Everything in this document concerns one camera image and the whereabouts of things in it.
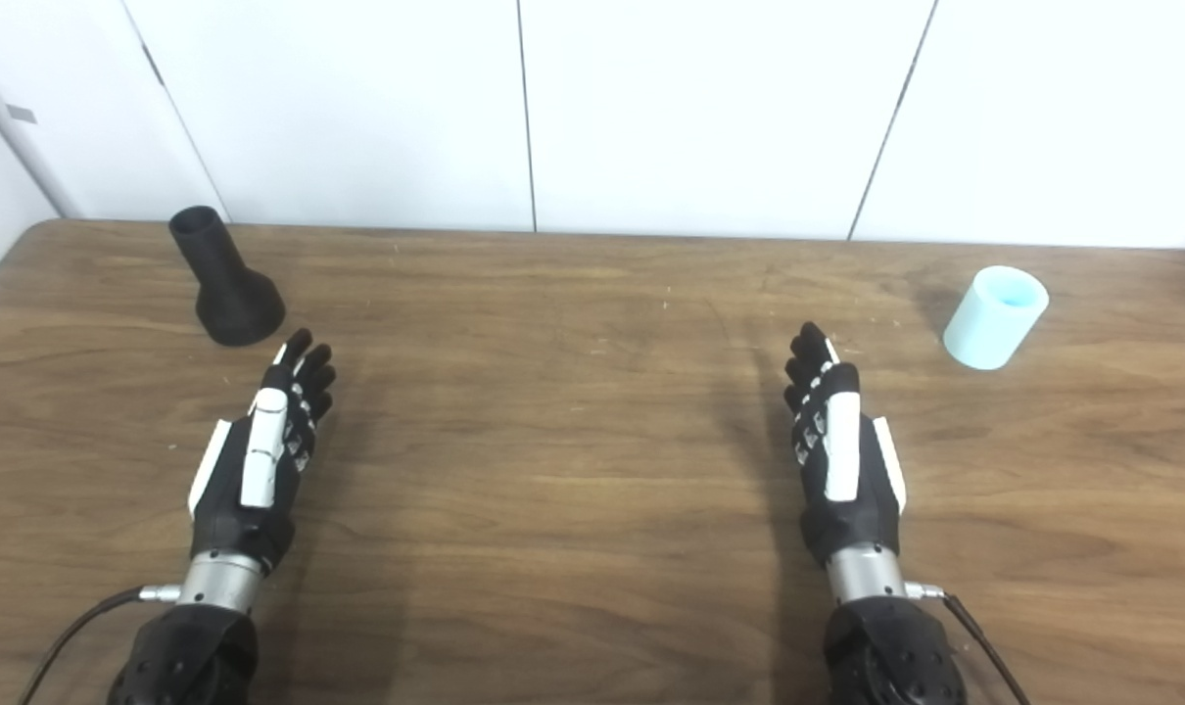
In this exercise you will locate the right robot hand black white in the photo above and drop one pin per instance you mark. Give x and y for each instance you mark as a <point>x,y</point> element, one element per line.
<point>842,450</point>

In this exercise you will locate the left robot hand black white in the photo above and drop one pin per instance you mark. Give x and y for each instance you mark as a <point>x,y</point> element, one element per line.
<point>260,460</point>

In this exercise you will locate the black funnel-shaped nozzle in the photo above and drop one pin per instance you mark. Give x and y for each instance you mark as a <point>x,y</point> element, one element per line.
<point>225,284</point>

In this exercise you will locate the small grey wall tag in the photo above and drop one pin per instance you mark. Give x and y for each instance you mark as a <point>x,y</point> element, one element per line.
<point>22,114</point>

